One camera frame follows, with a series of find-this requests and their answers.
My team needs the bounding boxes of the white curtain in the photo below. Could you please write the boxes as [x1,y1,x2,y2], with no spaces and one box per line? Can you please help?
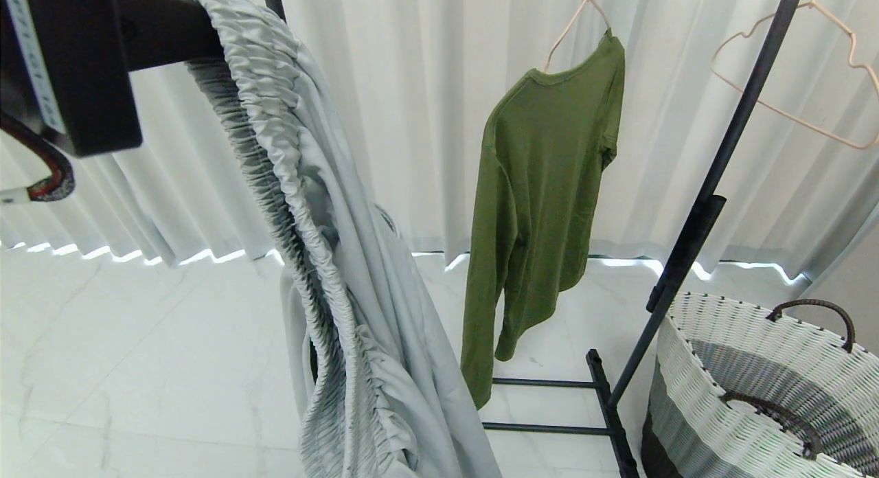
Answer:
[0,0,879,286]

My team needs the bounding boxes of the white laundry basket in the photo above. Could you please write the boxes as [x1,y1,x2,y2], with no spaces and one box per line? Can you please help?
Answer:
[642,291,879,478]

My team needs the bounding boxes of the pale grey shorts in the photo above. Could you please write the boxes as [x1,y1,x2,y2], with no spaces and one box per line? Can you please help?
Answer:
[180,0,502,478]

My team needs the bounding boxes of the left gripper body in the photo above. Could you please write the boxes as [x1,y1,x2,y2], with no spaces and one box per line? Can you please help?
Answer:
[0,0,143,157]

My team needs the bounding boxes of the pink clothes hanger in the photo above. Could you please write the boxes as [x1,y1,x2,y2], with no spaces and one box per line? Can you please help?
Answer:
[709,0,879,151]
[543,0,612,73]

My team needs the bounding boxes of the black clothes rack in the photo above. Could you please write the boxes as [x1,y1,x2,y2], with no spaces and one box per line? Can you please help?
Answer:
[261,0,808,478]

